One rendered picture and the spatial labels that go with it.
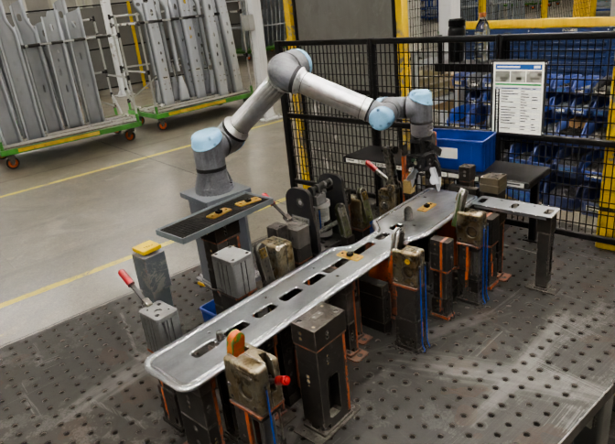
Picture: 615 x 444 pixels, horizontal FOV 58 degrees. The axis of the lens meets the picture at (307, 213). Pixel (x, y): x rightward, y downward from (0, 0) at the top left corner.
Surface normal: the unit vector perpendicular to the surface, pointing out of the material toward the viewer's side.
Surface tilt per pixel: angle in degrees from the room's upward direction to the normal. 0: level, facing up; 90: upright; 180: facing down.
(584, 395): 0
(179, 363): 0
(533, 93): 90
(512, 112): 90
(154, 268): 90
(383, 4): 90
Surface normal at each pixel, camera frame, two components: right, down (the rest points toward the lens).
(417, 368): -0.10, -0.93
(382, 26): -0.74, 0.32
